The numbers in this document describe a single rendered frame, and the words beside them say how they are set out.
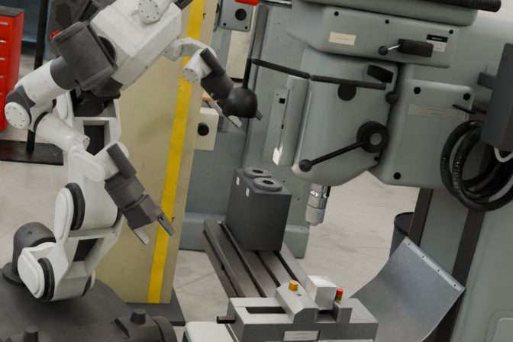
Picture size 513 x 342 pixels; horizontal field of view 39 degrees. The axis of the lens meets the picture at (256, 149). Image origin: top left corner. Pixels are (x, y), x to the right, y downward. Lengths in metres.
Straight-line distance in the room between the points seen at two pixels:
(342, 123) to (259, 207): 0.60
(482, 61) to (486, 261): 0.49
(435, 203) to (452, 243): 0.13
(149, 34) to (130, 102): 1.48
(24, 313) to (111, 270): 1.22
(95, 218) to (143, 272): 1.54
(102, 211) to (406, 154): 0.94
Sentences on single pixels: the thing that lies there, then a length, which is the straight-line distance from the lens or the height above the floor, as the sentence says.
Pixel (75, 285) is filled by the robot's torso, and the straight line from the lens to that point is 2.47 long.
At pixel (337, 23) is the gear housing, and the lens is 1.59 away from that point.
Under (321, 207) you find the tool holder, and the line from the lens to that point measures 1.81.
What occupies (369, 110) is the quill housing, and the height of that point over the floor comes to 1.51.
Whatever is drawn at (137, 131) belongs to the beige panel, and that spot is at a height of 0.92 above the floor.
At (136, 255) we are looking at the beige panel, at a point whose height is 0.29.
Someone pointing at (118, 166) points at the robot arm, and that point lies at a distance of 1.97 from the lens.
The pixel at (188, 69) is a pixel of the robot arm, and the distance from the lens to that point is 2.30.
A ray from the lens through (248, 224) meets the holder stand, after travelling 2.21.
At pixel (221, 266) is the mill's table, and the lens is 2.18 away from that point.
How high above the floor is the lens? 1.81
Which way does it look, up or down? 15 degrees down
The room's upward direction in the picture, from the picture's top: 10 degrees clockwise
